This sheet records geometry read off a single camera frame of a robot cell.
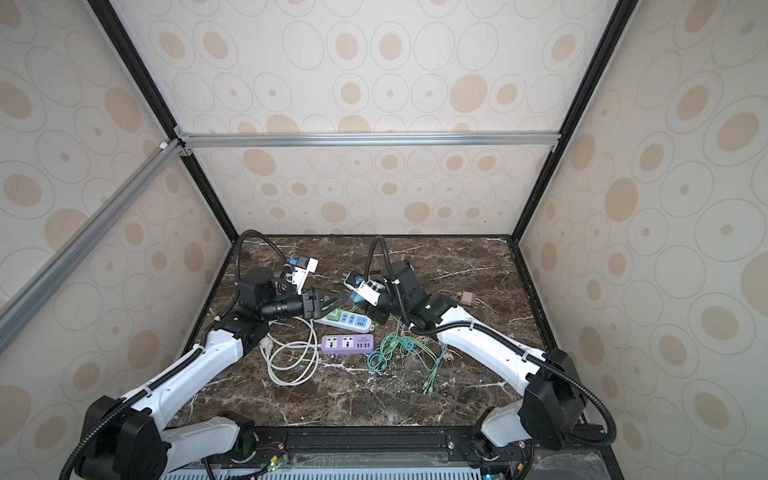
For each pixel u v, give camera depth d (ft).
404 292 1.88
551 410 1.31
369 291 2.15
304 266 2.24
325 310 2.20
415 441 2.47
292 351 2.95
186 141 2.95
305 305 2.13
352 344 2.92
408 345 2.73
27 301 1.71
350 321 3.08
